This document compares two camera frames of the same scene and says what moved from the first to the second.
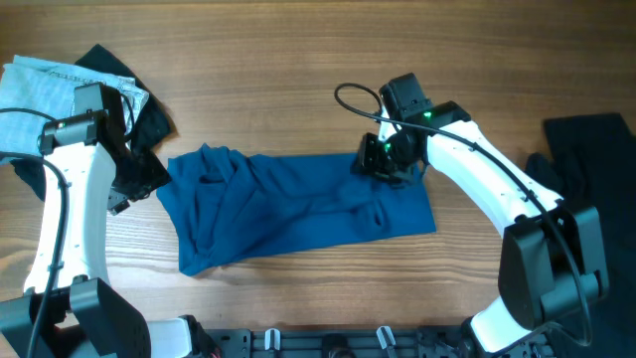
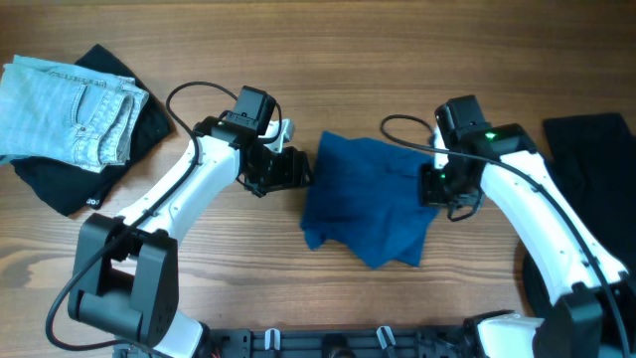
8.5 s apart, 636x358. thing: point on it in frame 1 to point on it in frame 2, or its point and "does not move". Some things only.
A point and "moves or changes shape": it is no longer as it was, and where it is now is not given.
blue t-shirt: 227,207 moves or changes shape
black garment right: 592,162 does not move
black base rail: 339,342 does not move
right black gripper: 368,162 to 427,195
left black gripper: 158,177 to 293,171
